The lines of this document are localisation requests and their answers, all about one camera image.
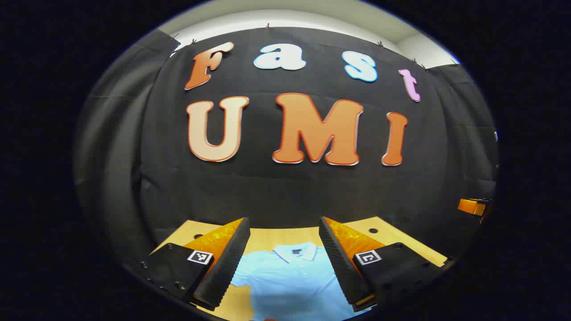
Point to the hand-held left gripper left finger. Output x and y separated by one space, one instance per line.
229 258

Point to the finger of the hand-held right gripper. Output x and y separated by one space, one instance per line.
472 206

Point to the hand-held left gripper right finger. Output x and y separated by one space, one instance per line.
340 263

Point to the light blue T-shirt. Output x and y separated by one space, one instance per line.
290 285

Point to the black backdrop cloth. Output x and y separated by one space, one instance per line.
285 191

